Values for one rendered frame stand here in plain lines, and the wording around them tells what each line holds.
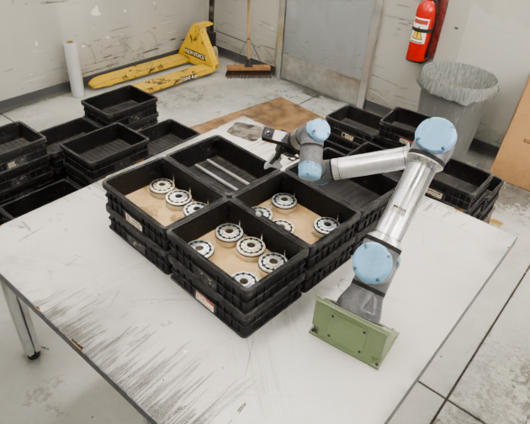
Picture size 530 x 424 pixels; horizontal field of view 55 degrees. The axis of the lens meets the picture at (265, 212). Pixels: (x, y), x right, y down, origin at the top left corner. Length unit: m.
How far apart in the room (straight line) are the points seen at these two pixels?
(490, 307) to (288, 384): 1.74
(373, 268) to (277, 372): 0.44
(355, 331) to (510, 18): 3.16
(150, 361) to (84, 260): 0.55
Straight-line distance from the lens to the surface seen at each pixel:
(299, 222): 1.96
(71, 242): 2.12
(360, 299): 1.64
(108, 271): 1.96
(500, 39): 4.38
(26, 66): 4.93
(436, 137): 1.58
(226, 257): 1.78
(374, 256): 1.51
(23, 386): 2.60
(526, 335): 3.07
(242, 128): 2.86
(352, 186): 2.23
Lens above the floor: 2.02
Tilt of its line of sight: 36 degrees down
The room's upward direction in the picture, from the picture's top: 4 degrees clockwise
